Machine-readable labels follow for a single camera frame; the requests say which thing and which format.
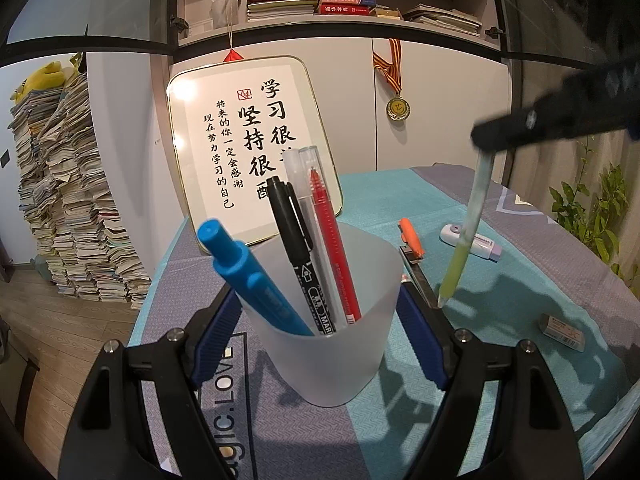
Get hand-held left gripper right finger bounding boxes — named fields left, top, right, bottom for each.
left=397, top=282, right=586, bottom=480

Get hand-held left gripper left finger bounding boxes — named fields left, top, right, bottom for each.
left=57, top=285, right=246, bottom=480

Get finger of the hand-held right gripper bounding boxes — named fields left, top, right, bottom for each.
left=471, top=55, right=640, bottom=152

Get blue retractable pen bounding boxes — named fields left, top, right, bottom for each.
left=196, top=218, right=316, bottom=337

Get green and white pen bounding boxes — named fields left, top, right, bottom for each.
left=437, top=152, right=496, bottom=308

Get translucent plastic cup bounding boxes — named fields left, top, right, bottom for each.
left=235, top=222, right=403, bottom=406

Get red gel pen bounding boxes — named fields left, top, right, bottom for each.
left=298, top=146, right=362, bottom=325

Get black marker pen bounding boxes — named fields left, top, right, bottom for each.
left=266, top=176, right=335, bottom=336

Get clear gel pen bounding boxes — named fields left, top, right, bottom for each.
left=284, top=152, right=331, bottom=331

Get orange utility knife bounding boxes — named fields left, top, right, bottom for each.
left=397, top=217, right=427, bottom=266

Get white bookshelf cabinet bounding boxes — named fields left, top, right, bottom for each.
left=170, top=0, right=516, bottom=176

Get white purple correction tape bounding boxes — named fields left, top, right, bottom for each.
left=440, top=223, right=503, bottom=262

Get glass cabinet door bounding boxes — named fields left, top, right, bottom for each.
left=5, top=0, right=183, bottom=68
left=487, top=0, right=640, bottom=68

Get green leafy plant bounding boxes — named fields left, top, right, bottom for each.
left=547, top=160, right=631, bottom=281

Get white eraser with sleeve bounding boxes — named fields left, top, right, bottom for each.
left=539, top=312, right=587, bottom=352

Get gold medal with striped ribbon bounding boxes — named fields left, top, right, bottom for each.
left=372, top=38, right=413, bottom=123

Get tall pile of paper books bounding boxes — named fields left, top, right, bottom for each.
left=7, top=67, right=153, bottom=311

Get dark wooden chair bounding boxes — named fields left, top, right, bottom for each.
left=0, top=320, right=41, bottom=436

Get red hardcover books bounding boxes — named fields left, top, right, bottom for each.
left=317, top=0, right=376, bottom=16

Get gold framed calligraphy sign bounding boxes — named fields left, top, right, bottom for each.
left=166, top=55, right=344, bottom=256

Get stack of thin booklets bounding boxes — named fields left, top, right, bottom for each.
left=245, top=0, right=319, bottom=23

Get yellow plush toy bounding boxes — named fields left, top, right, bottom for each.
left=12, top=55, right=83, bottom=106

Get white pen holder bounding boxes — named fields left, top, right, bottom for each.
left=210, top=0, right=246, bottom=28

